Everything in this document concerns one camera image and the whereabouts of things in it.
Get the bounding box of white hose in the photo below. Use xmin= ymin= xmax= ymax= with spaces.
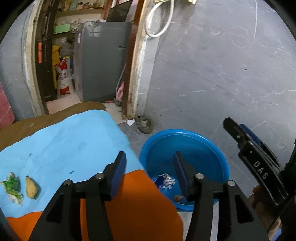
xmin=145 ymin=0 xmax=175 ymax=39

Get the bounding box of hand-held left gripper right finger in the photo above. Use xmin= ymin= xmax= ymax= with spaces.
xmin=173 ymin=151 xmax=270 ymax=241

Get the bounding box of white blue wrapper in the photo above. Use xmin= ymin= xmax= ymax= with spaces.
xmin=151 ymin=174 xmax=176 ymax=191

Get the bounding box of yellow plastic bag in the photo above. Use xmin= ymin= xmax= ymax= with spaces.
xmin=51 ymin=45 xmax=62 ymax=90

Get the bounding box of brown wooden door frame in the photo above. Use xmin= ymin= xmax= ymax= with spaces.
xmin=121 ymin=0 xmax=162 ymax=120

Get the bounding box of white painted door frame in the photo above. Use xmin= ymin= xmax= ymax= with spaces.
xmin=22 ymin=0 xmax=47 ymax=116

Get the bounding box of person's right hand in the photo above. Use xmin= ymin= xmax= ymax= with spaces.
xmin=246 ymin=185 xmax=282 ymax=233

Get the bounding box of grey drain pipe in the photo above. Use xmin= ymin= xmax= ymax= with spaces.
xmin=136 ymin=116 xmax=155 ymax=134

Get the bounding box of blue plastic basin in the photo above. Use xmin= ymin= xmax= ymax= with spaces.
xmin=139 ymin=129 xmax=231 ymax=212

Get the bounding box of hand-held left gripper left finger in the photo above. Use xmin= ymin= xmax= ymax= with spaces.
xmin=28 ymin=151 xmax=127 ymax=241

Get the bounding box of yellow brown peel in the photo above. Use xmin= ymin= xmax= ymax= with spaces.
xmin=25 ymin=175 xmax=41 ymax=200

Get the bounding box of pink checked cloth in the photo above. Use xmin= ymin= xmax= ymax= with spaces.
xmin=0 ymin=82 xmax=15 ymax=130

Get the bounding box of black flat panel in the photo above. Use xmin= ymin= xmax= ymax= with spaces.
xmin=107 ymin=0 xmax=139 ymax=23

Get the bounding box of dark wooden door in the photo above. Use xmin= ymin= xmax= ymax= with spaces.
xmin=35 ymin=0 xmax=60 ymax=115

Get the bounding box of grey appliance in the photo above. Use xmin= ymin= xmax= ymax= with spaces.
xmin=74 ymin=21 xmax=133 ymax=102

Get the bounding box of white red sack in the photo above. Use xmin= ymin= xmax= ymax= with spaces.
xmin=54 ymin=57 xmax=75 ymax=96

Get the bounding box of wooden shelf board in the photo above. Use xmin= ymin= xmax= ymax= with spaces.
xmin=54 ymin=8 xmax=104 ymax=16

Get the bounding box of green box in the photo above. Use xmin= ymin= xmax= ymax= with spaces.
xmin=54 ymin=23 xmax=71 ymax=35

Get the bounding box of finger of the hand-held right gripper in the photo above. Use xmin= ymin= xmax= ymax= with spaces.
xmin=223 ymin=117 xmax=250 ymax=150
xmin=239 ymin=124 xmax=279 ymax=165

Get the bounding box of green vegetable leaf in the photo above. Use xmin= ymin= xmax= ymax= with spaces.
xmin=1 ymin=172 xmax=23 ymax=206

